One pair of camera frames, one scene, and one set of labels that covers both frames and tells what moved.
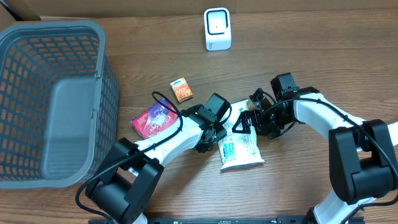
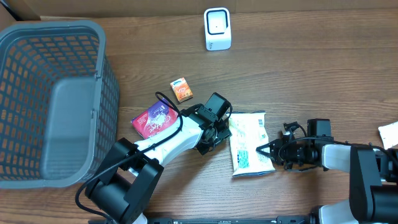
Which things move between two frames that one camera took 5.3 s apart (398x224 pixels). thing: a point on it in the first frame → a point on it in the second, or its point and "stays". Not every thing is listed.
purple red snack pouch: (155, 119) stays
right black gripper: (254, 115) → (275, 147)
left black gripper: (205, 147) stays
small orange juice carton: (181, 89) stays
